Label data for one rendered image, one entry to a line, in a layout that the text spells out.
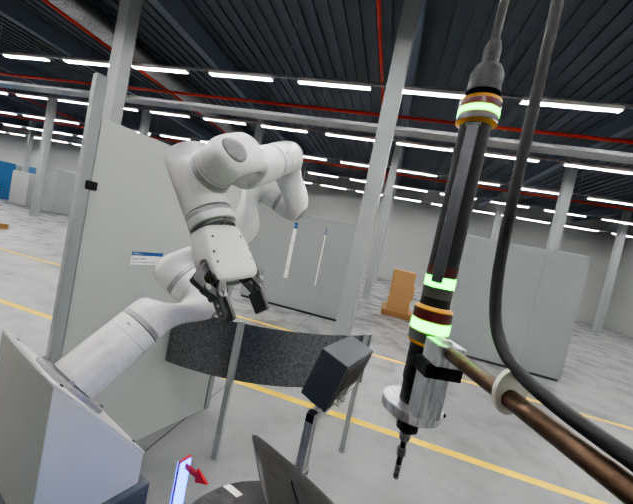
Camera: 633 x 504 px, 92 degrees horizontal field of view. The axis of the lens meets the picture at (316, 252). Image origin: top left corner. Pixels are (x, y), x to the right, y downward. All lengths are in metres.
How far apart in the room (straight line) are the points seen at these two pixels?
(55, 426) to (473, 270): 6.16
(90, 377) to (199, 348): 1.51
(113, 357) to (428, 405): 0.73
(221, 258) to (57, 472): 0.57
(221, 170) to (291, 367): 1.92
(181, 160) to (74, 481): 0.70
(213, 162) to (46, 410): 0.57
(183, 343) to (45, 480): 1.61
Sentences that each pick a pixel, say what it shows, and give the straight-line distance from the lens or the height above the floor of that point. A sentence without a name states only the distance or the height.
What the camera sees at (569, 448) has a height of 1.54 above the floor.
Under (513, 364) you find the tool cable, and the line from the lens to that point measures 0.28.
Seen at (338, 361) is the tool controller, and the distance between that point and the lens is 1.10.
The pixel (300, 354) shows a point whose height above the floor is 0.79.
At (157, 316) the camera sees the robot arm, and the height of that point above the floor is 1.34.
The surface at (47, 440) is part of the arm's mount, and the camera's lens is 0.86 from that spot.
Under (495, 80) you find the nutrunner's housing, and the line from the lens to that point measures 0.43.
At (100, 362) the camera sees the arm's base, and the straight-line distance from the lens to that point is 0.90.
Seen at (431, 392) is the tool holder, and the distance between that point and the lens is 0.38.
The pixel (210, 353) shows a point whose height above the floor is 0.70.
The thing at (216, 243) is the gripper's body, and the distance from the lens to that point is 0.53.
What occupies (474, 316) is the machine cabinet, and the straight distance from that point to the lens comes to 6.53.
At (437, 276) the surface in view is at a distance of 0.36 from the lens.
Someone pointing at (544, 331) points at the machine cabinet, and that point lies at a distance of 6.92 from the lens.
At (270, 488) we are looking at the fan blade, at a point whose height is 1.43.
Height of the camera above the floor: 1.62
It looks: 3 degrees down
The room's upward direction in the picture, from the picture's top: 12 degrees clockwise
